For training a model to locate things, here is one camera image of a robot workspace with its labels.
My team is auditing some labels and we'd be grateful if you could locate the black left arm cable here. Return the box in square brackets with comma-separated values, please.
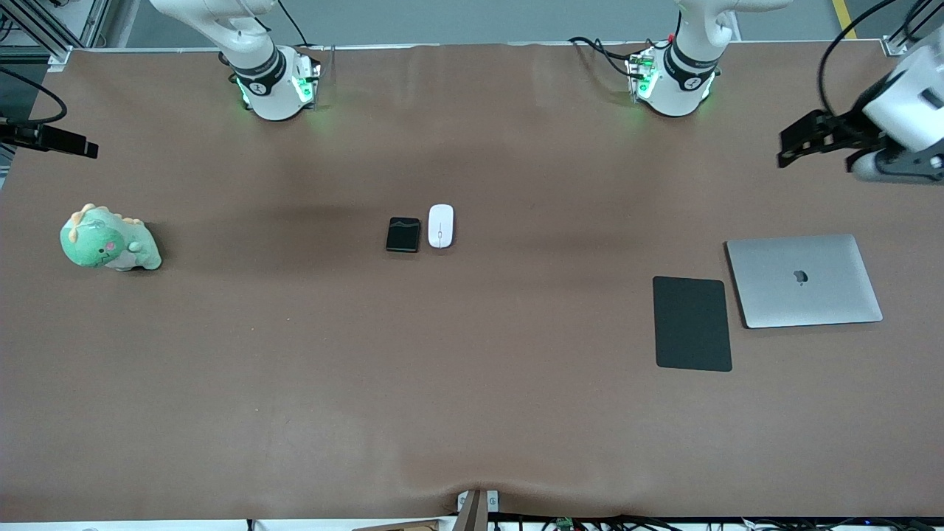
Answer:
[816, 0, 899, 119]

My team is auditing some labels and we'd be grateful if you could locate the aluminium frame profile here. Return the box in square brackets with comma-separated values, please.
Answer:
[0, 0, 141, 63]
[881, 0, 944, 57]

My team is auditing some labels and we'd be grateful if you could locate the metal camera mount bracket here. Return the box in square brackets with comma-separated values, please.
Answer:
[454, 488, 502, 531]

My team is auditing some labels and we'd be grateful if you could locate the black right base cable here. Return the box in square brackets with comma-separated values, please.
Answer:
[277, 0, 315, 52]

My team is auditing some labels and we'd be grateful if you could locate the black left base cable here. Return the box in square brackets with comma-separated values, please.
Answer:
[568, 35, 639, 79]

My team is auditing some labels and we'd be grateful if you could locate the green dinosaur plush toy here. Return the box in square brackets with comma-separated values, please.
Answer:
[60, 204, 162, 271]

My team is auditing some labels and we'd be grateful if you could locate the black mouse pad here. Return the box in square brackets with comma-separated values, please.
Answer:
[653, 277, 733, 372]

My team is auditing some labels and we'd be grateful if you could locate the black base cable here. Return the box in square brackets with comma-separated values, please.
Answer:
[568, 35, 639, 79]
[277, 0, 315, 52]

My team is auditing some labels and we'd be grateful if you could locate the silver laptop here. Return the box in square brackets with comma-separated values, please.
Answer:
[726, 235, 884, 329]

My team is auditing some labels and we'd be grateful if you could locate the white computer mouse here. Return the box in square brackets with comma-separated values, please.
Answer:
[428, 204, 455, 249]

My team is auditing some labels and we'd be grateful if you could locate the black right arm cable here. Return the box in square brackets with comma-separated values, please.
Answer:
[0, 69, 69, 126]

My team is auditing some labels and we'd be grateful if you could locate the brown table cover mat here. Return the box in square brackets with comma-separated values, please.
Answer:
[0, 41, 944, 521]

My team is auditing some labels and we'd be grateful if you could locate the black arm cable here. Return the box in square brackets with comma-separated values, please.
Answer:
[816, 0, 899, 119]
[0, 69, 69, 126]

